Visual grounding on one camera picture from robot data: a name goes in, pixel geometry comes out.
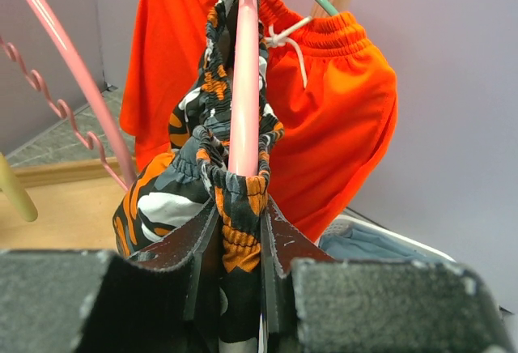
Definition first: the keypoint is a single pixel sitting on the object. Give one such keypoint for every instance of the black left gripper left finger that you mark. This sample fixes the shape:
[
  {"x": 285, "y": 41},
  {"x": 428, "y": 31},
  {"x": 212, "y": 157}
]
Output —
[{"x": 164, "y": 298}]

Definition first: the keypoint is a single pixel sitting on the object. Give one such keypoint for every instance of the wooden clothes rack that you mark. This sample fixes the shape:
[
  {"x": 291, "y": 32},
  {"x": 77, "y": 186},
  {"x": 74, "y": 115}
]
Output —
[{"x": 80, "y": 218}]

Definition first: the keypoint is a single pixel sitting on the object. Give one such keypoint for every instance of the yellow hanger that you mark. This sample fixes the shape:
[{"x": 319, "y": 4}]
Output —
[{"x": 16, "y": 193}]

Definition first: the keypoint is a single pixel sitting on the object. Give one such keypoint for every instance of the grey-blue cloth in basket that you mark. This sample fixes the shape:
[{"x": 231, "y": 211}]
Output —
[{"x": 355, "y": 243}]

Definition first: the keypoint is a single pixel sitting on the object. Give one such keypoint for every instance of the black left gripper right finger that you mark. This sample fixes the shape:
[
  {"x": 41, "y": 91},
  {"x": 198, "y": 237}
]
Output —
[{"x": 312, "y": 302}]

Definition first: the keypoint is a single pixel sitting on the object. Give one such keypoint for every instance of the camouflage patterned shorts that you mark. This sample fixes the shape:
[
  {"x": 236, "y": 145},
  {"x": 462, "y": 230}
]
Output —
[{"x": 174, "y": 185}]

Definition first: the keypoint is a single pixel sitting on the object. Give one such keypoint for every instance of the light pink hanger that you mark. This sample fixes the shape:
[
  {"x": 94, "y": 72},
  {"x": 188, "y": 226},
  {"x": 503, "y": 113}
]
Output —
[{"x": 243, "y": 156}]

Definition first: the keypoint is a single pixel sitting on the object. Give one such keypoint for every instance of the white laundry basket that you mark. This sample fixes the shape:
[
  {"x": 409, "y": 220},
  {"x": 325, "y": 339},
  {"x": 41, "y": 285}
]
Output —
[{"x": 342, "y": 221}]

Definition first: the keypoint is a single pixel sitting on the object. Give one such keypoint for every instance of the orange shorts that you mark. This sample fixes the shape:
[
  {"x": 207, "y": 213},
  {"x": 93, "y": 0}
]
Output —
[{"x": 330, "y": 86}]

